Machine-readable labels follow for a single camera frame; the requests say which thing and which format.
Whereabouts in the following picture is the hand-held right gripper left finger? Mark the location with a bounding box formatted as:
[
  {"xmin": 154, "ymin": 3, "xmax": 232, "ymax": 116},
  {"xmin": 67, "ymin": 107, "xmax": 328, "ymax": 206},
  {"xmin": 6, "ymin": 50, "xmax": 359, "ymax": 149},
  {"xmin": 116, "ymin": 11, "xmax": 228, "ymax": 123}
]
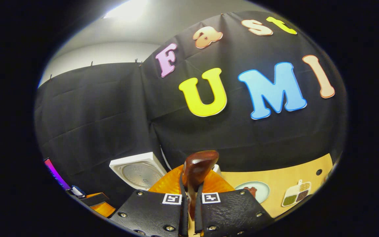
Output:
[{"xmin": 110, "ymin": 165, "xmax": 190, "ymax": 237}]

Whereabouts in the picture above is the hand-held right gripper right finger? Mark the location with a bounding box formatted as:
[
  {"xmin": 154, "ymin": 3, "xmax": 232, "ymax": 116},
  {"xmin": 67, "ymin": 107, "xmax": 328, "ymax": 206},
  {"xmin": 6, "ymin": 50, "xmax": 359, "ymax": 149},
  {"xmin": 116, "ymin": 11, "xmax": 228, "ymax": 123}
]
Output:
[{"xmin": 194, "ymin": 170, "xmax": 274, "ymax": 237}]

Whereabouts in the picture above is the brown wooden spoon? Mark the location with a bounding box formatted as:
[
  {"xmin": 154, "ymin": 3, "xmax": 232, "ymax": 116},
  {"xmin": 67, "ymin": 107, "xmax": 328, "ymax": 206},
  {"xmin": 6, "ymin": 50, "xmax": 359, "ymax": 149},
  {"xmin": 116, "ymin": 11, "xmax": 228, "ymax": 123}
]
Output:
[{"xmin": 181, "ymin": 150, "xmax": 219, "ymax": 221}]

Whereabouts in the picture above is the pale green round plate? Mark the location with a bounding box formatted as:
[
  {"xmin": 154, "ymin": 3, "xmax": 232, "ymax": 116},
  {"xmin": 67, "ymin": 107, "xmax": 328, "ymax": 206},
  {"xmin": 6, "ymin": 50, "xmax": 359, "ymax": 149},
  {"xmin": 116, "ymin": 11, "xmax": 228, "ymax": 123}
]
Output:
[{"xmin": 235, "ymin": 181, "xmax": 270, "ymax": 204}]

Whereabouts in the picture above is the white divided dish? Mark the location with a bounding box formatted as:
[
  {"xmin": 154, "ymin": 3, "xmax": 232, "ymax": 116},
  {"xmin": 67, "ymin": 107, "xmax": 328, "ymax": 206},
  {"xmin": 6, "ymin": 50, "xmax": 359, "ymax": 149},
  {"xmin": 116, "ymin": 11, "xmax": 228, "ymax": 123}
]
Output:
[{"xmin": 282, "ymin": 180, "xmax": 312, "ymax": 207}]

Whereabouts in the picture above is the black backdrop cloth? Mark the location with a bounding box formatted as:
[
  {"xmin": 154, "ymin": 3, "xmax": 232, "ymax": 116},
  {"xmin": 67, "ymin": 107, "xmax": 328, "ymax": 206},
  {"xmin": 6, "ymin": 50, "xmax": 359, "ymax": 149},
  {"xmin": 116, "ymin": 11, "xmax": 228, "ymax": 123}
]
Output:
[{"xmin": 34, "ymin": 12, "xmax": 348, "ymax": 204}]

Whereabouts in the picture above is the white power cable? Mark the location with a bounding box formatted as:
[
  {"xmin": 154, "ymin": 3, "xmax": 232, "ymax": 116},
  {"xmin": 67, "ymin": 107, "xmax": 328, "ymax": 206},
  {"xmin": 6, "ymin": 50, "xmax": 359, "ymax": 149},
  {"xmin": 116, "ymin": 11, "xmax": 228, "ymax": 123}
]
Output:
[{"xmin": 161, "ymin": 146, "xmax": 170, "ymax": 171}]

